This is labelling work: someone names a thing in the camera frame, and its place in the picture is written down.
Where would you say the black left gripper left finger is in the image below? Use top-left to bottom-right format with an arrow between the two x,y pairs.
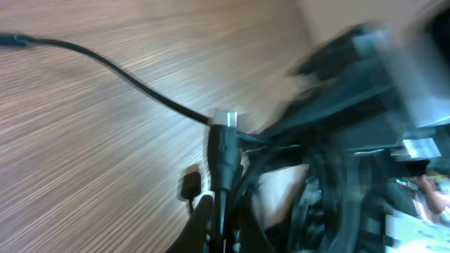
165,195 -> 213,253

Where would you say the black USB cable bundle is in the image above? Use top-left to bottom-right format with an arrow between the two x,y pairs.
0,32 -> 352,253

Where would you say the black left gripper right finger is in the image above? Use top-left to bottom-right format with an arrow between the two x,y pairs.
235,200 -> 276,253

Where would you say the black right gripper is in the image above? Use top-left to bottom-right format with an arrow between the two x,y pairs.
264,24 -> 449,252

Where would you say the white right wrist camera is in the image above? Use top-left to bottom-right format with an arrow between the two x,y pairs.
351,6 -> 450,129

